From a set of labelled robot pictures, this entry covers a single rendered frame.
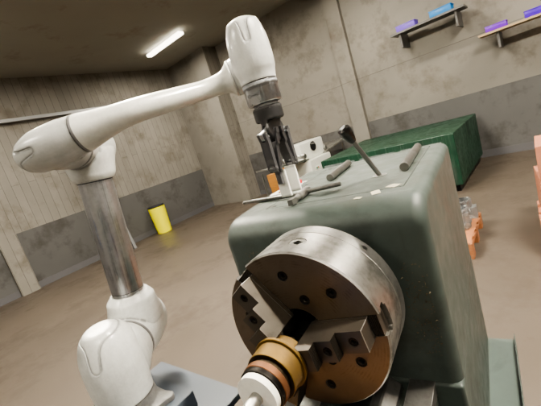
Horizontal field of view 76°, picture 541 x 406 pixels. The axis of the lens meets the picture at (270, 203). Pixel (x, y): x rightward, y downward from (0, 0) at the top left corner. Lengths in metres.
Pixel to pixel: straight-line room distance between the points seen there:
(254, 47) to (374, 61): 6.43
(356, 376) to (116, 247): 0.80
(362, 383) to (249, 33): 0.76
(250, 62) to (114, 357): 0.82
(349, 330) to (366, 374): 0.12
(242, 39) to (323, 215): 0.45
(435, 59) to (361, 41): 1.40
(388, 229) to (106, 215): 0.82
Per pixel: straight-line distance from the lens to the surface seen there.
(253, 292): 0.64
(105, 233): 1.17
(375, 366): 0.66
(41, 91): 8.63
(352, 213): 0.71
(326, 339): 0.58
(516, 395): 1.32
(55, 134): 0.99
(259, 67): 0.87
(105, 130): 0.96
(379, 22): 7.27
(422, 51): 7.01
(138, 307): 1.21
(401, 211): 0.68
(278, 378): 0.56
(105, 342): 1.07
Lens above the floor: 1.43
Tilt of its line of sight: 11 degrees down
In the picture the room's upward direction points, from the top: 17 degrees counter-clockwise
